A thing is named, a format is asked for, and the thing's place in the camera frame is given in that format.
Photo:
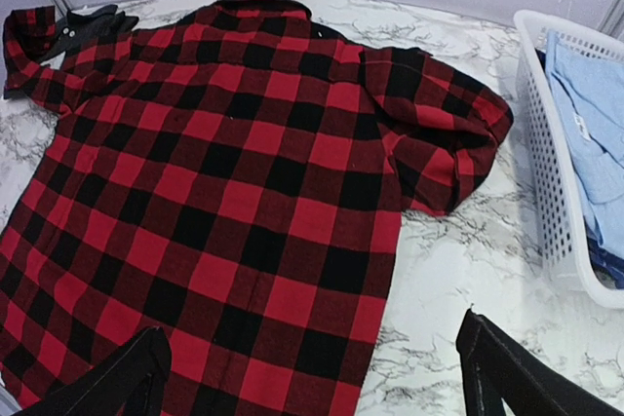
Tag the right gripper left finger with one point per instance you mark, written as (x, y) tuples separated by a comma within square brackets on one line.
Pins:
[(131, 381)]

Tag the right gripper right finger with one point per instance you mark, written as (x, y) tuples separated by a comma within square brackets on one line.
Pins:
[(499, 373)]

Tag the red black plaid shirt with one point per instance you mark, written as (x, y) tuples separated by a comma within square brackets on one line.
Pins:
[(238, 178)]

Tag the white plastic laundry basket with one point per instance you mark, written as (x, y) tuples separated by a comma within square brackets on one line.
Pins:
[(561, 225)]

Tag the light blue shirt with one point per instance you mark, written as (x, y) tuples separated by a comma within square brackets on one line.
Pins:
[(588, 95)]

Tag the black pinstripe folded shirt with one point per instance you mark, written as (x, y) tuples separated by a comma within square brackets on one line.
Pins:
[(62, 63)]

